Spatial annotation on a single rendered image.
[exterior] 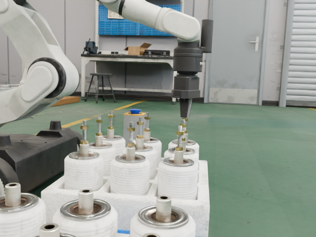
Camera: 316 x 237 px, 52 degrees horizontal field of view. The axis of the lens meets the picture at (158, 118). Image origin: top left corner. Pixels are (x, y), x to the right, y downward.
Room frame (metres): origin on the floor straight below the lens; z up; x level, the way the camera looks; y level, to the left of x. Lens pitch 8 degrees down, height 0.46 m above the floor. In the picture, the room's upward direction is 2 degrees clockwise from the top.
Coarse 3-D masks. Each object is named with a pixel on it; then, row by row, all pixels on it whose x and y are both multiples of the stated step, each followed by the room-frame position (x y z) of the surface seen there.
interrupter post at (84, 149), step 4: (80, 144) 0.78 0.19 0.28; (88, 144) 0.79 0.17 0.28; (80, 148) 0.78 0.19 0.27; (84, 148) 0.78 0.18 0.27; (88, 148) 0.79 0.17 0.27; (80, 152) 0.78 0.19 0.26; (84, 152) 0.78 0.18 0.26; (88, 152) 0.79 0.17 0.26; (80, 156) 0.78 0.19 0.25; (84, 156) 0.78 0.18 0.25
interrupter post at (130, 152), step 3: (126, 147) 0.77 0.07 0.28; (126, 150) 0.77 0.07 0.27; (129, 150) 0.76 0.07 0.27; (132, 150) 0.76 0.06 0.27; (126, 153) 0.77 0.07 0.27; (129, 153) 0.76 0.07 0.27; (132, 153) 0.76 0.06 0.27; (126, 156) 0.77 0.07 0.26; (129, 156) 0.76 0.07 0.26; (132, 156) 0.76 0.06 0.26; (126, 159) 0.77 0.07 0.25; (129, 159) 0.76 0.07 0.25; (132, 159) 0.76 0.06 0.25
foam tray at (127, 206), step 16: (48, 192) 0.72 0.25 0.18; (64, 192) 0.72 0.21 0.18; (96, 192) 0.73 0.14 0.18; (208, 192) 0.76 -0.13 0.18; (48, 208) 0.72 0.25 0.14; (128, 208) 0.70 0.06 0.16; (192, 208) 0.68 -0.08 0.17; (208, 208) 0.67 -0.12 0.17; (128, 224) 0.70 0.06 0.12; (208, 224) 0.67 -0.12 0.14
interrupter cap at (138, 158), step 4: (116, 156) 0.78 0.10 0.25; (120, 156) 0.78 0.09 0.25; (124, 156) 0.79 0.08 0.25; (136, 156) 0.79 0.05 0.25; (140, 156) 0.79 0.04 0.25; (116, 160) 0.75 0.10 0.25; (120, 160) 0.74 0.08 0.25; (124, 160) 0.75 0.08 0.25; (128, 160) 0.75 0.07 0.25; (132, 160) 0.75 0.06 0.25; (136, 160) 0.75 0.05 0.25; (140, 160) 0.75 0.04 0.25; (144, 160) 0.76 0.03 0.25
